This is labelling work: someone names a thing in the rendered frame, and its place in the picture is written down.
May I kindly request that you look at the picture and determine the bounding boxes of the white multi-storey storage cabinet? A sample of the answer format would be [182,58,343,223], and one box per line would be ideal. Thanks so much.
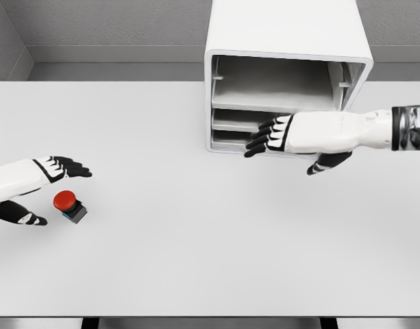
[203,0,374,158]

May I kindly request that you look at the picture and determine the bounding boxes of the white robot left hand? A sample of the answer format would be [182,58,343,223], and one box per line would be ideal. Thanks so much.
[0,156,93,227]

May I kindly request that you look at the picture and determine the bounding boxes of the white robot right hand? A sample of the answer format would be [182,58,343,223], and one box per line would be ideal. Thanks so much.
[243,110,362,177]

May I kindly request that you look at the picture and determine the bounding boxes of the red button load switch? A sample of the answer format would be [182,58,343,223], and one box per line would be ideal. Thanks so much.
[53,191,89,226]

